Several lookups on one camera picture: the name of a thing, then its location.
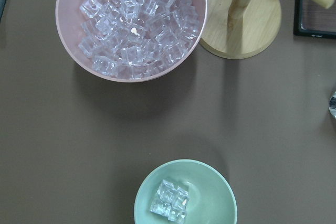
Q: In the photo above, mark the clear ice cubes pile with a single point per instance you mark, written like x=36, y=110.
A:
x=135, y=39

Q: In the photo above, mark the pink bowl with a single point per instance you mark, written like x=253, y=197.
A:
x=68, y=21

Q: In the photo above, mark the ice cubes in green bowl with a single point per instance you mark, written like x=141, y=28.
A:
x=170, y=202

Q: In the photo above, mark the mint green bowl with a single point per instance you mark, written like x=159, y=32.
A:
x=211, y=197

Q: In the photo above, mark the silver metal scoop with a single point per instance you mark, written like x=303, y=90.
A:
x=332, y=105

